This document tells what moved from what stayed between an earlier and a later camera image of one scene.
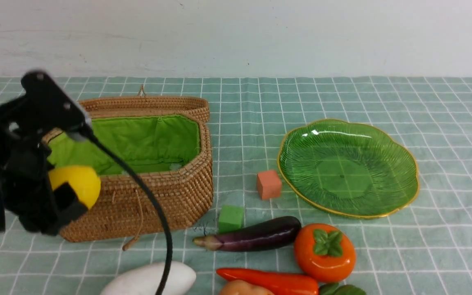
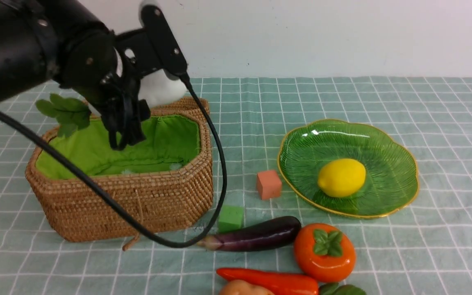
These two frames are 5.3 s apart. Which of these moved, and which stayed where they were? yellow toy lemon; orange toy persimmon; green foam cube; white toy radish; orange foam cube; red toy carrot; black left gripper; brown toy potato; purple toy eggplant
Moved: black left gripper; white toy radish; yellow toy lemon
Stayed: purple toy eggplant; orange foam cube; brown toy potato; red toy carrot; orange toy persimmon; green foam cube
